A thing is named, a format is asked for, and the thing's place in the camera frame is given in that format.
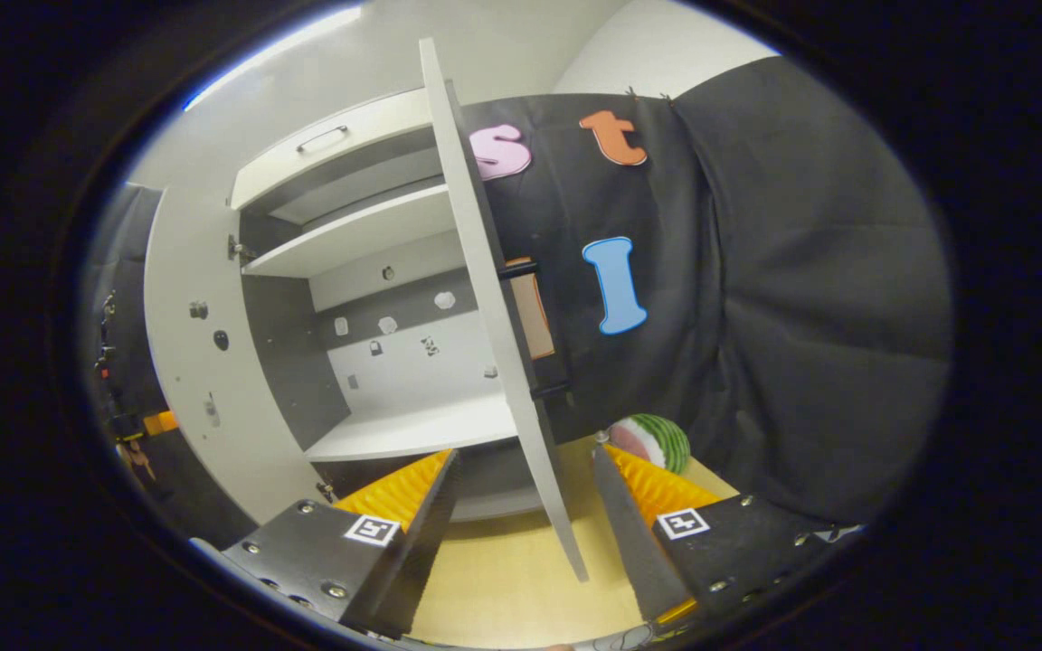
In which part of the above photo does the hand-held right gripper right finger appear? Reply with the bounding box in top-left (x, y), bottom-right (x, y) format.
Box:
top-left (592, 441), bottom-right (866, 629)

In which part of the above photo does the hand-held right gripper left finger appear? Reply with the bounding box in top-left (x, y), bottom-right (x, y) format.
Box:
top-left (221, 449), bottom-right (463, 638)

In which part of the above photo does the beige shoe cabinet door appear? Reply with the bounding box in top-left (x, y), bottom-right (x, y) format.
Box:
top-left (419, 38), bottom-right (591, 584)
top-left (143, 185), bottom-right (327, 525)

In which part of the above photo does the grey double-door shoe cabinet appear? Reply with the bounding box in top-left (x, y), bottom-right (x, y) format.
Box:
top-left (143, 38), bottom-right (591, 584)

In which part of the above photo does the white cabinet shelf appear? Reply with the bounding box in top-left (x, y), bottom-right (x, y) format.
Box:
top-left (304, 393), bottom-right (522, 464)
top-left (243, 184), bottom-right (460, 279)

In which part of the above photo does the beige cabinet drawer front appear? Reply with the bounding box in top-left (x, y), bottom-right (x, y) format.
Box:
top-left (230, 88), bottom-right (436, 211)

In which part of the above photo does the watermelon slice toy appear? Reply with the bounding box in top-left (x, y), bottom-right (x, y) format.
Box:
top-left (607, 413), bottom-right (692, 476)

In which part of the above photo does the black door handle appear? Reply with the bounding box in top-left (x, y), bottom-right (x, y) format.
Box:
top-left (497, 257), bottom-right (574, 401)

